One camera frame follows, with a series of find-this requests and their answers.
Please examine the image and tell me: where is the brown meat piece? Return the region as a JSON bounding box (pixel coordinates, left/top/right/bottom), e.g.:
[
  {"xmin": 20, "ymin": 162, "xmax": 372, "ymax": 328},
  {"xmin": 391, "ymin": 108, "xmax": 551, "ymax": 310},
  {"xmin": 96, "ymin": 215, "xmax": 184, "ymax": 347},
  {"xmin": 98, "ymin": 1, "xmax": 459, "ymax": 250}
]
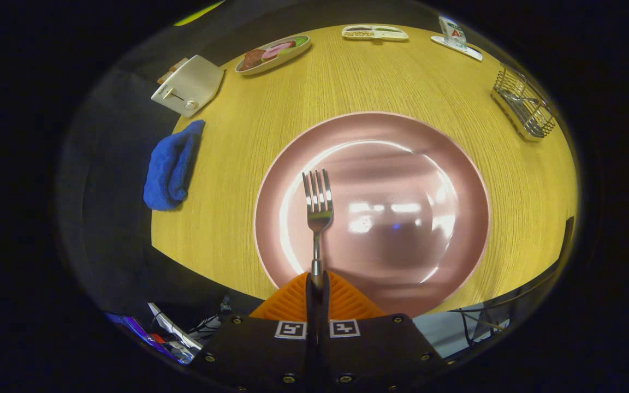
[{"xmin": 240, "ymin": 49, "xmax": 266, "ymax": 70}]

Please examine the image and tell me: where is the white divided dish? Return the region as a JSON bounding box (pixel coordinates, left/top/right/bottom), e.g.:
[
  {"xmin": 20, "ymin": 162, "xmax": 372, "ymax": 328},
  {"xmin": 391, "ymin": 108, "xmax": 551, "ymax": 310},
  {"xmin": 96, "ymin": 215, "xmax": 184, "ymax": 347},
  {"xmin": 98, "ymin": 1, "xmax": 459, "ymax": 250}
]
[{"xmin": 341, "ymin": 24, "xmax": 409, "ymax": 42}]

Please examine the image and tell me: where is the blue folded towel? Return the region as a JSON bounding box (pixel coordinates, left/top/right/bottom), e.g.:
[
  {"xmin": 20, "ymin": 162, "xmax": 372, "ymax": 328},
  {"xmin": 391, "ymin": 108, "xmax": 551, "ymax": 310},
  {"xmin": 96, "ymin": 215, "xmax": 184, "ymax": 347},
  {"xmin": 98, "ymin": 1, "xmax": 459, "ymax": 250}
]
[{"xmin": 143, "ymin": 120, "xmax": 206, "ymax": 211}]

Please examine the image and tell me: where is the pink ham slice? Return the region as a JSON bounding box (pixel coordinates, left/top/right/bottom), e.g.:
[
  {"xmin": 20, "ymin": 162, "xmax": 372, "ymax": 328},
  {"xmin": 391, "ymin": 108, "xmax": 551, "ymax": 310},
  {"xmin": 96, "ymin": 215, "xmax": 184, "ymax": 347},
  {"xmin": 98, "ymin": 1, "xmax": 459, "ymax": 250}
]
[{"xmin": 262, "ymin": 43, "xmax": 293, "ymax": 59}]

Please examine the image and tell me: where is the grey oval plate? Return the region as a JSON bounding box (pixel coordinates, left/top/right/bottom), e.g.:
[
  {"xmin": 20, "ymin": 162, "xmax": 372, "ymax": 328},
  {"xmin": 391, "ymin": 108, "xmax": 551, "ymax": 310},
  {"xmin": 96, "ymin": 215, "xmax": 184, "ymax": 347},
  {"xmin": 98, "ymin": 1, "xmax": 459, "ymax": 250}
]
[{"xmin": 235, "ymin": 35, "xmax": 312, "ymax": 76}]

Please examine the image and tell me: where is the metal fork wooden handle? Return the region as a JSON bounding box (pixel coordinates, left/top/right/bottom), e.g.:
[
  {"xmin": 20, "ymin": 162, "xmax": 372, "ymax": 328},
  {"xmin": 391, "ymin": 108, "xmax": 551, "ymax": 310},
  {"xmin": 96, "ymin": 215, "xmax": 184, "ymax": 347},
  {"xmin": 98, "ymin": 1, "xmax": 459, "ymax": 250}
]
[{"xmin": 302, "ymin": 169, "xmax": 334, "ymax": 290}]

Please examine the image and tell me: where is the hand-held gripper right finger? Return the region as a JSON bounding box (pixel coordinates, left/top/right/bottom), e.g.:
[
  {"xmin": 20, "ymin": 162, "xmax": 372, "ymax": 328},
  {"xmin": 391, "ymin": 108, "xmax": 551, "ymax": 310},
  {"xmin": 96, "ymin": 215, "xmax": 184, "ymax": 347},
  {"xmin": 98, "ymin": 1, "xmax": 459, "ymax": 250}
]
[{"xmin": 323, "ymin": 270, "xmax": 449, "ymax": 393}]

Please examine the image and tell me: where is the white square coaster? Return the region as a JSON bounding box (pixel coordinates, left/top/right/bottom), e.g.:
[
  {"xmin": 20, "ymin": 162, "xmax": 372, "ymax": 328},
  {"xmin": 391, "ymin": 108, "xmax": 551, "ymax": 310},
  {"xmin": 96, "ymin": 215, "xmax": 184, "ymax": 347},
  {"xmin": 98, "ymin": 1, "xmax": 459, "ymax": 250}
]
[{"xmin": 430, "ymin": 35, "xmax": 483, "ymax": 61}]

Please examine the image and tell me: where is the white plastic bottle green label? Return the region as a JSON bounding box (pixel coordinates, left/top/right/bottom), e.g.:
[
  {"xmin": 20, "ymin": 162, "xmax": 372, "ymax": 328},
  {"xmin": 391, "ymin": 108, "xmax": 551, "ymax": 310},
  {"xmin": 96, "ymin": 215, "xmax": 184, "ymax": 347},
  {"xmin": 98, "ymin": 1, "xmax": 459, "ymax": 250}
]
[{"xmin": 438, "ymin": 15, "xmax": 468, "ymax": 51}]

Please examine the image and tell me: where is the pink round plate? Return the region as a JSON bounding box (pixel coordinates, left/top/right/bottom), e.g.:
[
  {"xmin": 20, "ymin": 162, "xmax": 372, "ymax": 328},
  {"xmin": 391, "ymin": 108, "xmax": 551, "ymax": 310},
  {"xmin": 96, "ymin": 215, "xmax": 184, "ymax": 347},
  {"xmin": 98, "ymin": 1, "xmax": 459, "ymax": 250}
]
[{"xmin": 253, "ymin": 111, "xmax": 491, "ymax": 318}]

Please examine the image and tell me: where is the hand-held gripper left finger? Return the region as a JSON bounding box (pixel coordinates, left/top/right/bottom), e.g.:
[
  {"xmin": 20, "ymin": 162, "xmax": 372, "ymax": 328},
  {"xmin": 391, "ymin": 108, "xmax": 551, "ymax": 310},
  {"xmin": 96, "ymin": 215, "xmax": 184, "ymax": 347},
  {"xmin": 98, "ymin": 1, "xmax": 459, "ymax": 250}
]
[{"xmin": 189, "ymin": 272, "xmax": 316, "ymax": 393}]

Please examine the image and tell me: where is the metal wire basket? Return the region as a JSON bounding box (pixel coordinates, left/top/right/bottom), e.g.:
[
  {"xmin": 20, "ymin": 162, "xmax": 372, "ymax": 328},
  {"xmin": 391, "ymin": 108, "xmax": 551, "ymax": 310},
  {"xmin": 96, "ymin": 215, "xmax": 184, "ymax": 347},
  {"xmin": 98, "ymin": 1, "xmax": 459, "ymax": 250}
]
[{"xmin": 491, "ymin": 64, "xmax": 557, "ymax": 142}]

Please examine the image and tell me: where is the white toaster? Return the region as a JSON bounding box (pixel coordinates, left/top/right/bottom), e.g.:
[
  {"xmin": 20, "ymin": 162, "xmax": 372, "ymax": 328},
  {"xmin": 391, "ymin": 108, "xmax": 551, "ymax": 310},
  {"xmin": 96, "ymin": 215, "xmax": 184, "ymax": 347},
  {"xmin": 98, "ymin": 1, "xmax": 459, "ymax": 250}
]
[{"xmin": 151, "ymin": 55, "xmax": 225, "ymax": 118}]

